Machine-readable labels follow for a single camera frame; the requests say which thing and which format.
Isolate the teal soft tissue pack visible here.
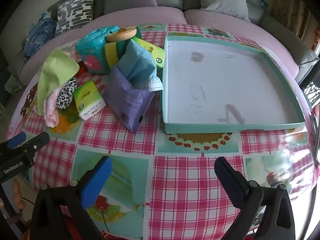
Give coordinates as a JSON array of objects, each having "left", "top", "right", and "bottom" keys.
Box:
[{"left": 76, "top": 25, "right": 120, "bottom": 74}]

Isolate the patterned beige curtain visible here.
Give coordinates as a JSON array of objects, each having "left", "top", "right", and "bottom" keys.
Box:
[{"left": 269, "top": 0, "right": 320, "bottom": 55}]

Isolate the yellow and green sponge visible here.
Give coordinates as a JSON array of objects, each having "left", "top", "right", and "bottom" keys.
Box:
[{"left": 104, "top": 27, "right": 142, "bottom": 72}]

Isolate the light grey cushion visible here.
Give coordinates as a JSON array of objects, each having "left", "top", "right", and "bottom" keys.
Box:
[{"left": 197, "top": 0, "right": 252, "bottom": 23}]

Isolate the light green cloth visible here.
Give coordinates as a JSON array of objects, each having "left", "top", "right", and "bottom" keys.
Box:
[{"left": 37, "top": 48, "right": 80, "bottom": 115}]

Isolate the teal shallow cardboard box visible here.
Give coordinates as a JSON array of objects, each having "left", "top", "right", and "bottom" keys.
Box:
[{"left": 160, "top": 35, "right": 306, "bottom": 134}]

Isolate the pink fuzzy towel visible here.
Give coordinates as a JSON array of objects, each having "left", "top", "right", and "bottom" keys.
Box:
[{"left": 44, "top": 80, "right": 75, "bottom": 128}]

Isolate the black white patterned cushion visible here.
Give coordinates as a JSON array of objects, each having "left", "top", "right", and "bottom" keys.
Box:
[{"left": 54, "top": 0, "right": 96, "bottom": 36}]

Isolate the green pocket tissue pack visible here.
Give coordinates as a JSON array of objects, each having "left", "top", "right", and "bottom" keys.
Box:
[
  {"left": 73, "top": 81, "right": 105, "bottom": 121},
  {"left": 132, "top": 37, "right": 166, "bottom": 68}
]

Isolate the person's left hand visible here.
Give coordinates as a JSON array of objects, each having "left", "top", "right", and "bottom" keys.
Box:
[{"left": 13, "top": 179, "right": 27, "bottom": 212}]

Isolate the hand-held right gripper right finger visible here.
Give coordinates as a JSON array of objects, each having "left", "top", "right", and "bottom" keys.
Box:
[{"left": 214, "top": 157, "right": 296, "bottom": 240}]

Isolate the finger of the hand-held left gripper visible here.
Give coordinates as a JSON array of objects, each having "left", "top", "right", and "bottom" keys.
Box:
[
  {"left": 0, "top": 132, "right": 27, "bottom": 151},
  {"left": 24, "top": 132, "right": 50, "bottom": 153}
]

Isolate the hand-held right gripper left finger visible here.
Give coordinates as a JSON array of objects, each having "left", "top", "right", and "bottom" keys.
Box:
[{"left": 29, "top": 156, "right": 113, "bottom": 240}]

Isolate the blue backpack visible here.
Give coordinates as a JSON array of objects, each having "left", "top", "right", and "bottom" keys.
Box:
[{"left": 22, "top": 12, "right": 57, "bottom": 62}]

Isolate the leopard print scrunchie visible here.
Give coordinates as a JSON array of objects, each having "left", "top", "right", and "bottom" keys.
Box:
[{"left": 55, "top": 78, "right": 77, "bottom": 110}]

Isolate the grey sofa with mauve seat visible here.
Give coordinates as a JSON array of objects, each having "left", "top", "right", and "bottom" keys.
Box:
[{"left": 0, "top": 0, "right": 320, "bottom": 85}]

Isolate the purple packet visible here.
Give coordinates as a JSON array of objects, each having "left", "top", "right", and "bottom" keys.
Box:
[{"left": 102, "top": 65, "right": 155, "bottom": 134}]

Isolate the blue face mask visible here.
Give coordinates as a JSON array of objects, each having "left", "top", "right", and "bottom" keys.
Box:
[{"left": 116, "top": 40, "right": 163, "bottom": 92}]

